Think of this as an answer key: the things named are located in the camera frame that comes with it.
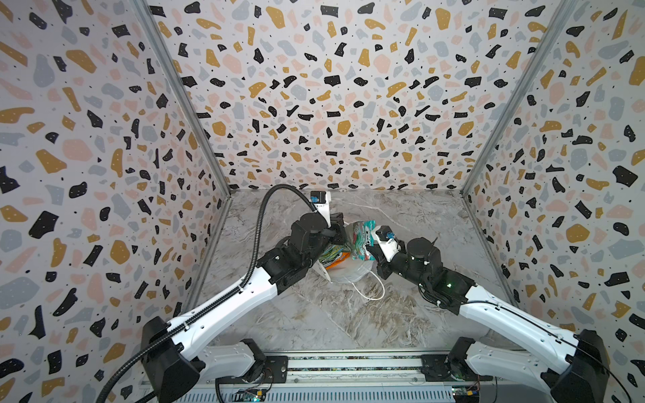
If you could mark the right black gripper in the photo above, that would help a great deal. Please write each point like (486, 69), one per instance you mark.
(378, 254)

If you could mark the red green Fox's candy bag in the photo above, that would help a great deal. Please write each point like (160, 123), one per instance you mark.
(360, 239)

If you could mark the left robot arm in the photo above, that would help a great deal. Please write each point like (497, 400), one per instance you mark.
(178, 359)

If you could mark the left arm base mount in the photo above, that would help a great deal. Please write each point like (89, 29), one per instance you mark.
(271, 370)

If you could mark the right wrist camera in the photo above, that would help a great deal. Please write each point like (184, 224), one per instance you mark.
(387, 242)

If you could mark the yellow green Fox's candy bag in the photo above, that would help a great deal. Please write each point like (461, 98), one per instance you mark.
(334, 253)

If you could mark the left corner aluminium post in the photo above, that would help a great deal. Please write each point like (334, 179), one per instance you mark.
(149, 27)

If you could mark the orange snack packet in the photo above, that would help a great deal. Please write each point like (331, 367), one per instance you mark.
(337, 261)

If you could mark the white paper gift bag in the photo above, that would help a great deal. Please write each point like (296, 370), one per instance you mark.
(350, 272)

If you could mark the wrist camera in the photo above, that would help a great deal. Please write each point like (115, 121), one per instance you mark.
(321, 200)
(387, 242)

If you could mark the corner aluminium post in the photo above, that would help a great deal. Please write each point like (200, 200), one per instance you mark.
(561, 15)
(149, 27)

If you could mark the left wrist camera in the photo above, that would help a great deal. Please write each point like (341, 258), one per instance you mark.
(321, 200)

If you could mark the right corner aluminium post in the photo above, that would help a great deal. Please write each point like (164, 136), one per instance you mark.
(561, 15)

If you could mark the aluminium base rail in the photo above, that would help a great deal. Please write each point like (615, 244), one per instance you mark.
(368, 376)

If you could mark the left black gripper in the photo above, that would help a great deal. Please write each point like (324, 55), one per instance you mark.
(336, 220)

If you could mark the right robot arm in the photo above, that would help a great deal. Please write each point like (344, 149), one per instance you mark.
(569, 366)

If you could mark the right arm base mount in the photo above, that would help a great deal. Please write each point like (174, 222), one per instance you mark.
(439, 367)

